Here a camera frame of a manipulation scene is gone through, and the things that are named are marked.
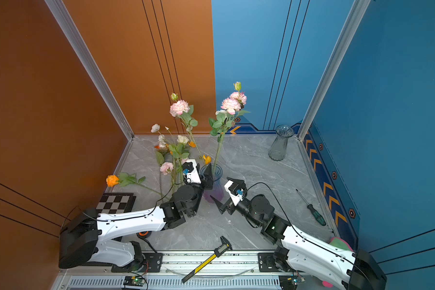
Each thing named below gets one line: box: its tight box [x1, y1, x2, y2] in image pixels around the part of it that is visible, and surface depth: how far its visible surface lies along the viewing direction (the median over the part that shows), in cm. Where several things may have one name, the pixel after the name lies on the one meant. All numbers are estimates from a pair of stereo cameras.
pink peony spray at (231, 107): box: [208, 81, 251, 175], surface depth 71 cm
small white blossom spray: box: [151, 123, 173, 149], surface depth 111 cm
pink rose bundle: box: [154, 141, 190, 193], surface depth 104 cm
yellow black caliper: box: [181, 235, 233, 284], surface depth 77 cm
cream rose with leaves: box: [168, 134, 190, 182], surface depth 107 cm
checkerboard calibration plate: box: [95, 192, 137, 214], surface depth 90 cm
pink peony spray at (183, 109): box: [169, 92, 203, 160], surface depth 74 cm
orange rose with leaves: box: [106, 172, 164, 196], surface depth 99 cm
